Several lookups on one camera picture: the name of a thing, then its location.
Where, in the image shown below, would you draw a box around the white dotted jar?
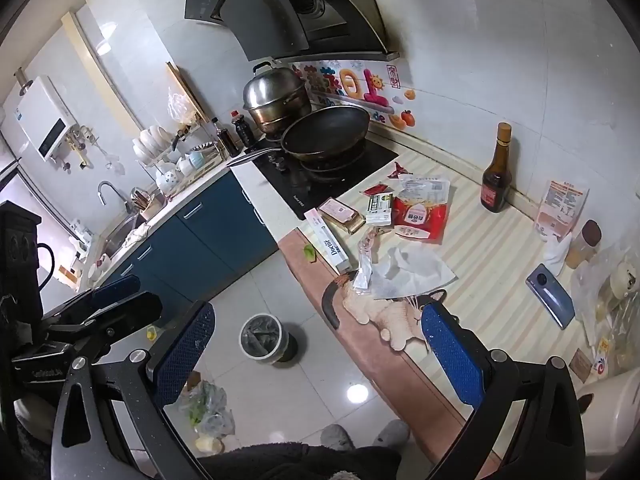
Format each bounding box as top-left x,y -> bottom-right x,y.
155,169 -> 179,196

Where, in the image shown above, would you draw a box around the large brown sauce bottle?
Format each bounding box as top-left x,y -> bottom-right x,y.
480,121 -> 514,214

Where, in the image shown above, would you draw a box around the long white box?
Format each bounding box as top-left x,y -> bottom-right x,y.
304,207 -> 352,276

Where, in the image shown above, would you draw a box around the colourful wall sticker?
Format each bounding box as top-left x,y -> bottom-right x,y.
290,60 -> 416,133

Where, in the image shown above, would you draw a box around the stack of white bowls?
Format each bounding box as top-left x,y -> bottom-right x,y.
132,127 -> 173,162

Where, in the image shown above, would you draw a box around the grey bin liner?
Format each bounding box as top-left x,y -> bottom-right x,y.
242,317 -> 282,356

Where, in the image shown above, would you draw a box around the white plastic bag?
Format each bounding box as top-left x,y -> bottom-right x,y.
370,245 -> 458,301

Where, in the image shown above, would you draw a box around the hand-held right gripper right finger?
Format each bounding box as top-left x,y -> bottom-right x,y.
421,301 -> 587,480

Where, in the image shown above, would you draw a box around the clear bag of vegetables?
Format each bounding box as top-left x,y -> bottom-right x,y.
177,380 -> 236,436

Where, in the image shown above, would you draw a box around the blue kitchen cabinets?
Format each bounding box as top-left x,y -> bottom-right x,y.
80,172 -> 281,311

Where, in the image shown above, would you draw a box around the chrome faucet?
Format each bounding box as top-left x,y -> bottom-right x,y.
97,181 -> 133,213

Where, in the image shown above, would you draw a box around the short dark sauce bottle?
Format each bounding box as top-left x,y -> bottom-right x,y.
231,112 -> 255,148

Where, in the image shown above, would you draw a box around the stainless steel steamer pot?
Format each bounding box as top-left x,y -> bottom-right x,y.
242,61 -> 313,136

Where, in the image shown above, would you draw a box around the white and blue mugs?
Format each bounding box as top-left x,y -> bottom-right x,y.
177,150 -> 207,177

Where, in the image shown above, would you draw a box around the red white snack bag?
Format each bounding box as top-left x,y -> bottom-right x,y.
391,175 -> 451,245

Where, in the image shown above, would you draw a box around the black cable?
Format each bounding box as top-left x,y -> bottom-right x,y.
32,242 -> 56,286

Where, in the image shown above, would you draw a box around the blue smartphone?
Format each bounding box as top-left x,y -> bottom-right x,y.
525,263 -> 576,330

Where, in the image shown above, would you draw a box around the jar with brown lid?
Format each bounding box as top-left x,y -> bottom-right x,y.
565,220 -> 601,270

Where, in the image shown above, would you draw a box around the black glass cooktop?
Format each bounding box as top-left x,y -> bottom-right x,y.
247,137 -> 401,221

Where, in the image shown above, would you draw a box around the hanging clear plastic bag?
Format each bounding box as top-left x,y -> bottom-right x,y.
167,87 -> 198,123

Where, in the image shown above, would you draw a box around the tall dark sauce bottle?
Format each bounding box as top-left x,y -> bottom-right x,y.
211,116 -> 241,158

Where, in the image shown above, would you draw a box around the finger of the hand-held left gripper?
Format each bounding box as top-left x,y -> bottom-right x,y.
42,274 -> 142,332
75,290 -> 164,357

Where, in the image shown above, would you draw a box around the black frying pan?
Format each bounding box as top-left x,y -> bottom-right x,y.
226,105 -> 371,168

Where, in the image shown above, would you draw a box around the small green white box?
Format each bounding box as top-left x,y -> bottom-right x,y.
364,192 -> 396,226

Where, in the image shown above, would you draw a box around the pink standing packet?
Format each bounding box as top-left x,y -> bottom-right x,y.
532,180 -> 590,241

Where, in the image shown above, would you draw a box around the pink brown packet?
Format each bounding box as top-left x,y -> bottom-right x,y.
318,197 -> 365,233

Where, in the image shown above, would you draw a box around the black range hood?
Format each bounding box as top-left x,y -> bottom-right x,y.
184,0 -> 401,63

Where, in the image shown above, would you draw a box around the crumpled white tissue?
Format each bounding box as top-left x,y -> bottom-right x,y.
542,235 -> 573,268

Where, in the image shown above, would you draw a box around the white water heater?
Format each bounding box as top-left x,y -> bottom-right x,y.
2,76 -> 78,162

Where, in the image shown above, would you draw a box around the steel sink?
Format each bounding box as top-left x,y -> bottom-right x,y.
100,210 -> 151,256

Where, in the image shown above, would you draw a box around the white trash bin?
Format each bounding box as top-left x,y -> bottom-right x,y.
239,313 -> 298,365

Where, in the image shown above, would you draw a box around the white kitchen appliance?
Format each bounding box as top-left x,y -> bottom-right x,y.
575,365 -> 640,476

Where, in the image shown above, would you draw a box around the metal dish rack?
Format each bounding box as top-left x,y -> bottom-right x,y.
132,125 -> 226,186

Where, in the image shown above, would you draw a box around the large clear plastic bag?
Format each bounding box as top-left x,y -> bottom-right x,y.
570,245 -> 640,376

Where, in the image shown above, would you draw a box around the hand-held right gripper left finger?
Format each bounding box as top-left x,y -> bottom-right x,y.
50,301 -> 217,480

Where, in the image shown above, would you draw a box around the silver foil wrapper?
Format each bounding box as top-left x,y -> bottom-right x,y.
352,225 -> 393,291

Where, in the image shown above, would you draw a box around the utensil holder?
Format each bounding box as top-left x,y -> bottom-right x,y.
131,187 -> 167,221

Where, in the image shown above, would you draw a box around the person's dark clothing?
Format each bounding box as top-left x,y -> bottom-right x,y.
197,440 -> 403,480

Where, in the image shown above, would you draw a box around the grey slipper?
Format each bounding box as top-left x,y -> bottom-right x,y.
372,419 -> 411,448
320,424 -> 356,453

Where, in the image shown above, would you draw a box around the wooden cutting board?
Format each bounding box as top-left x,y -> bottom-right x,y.
165,61 -> 211,126

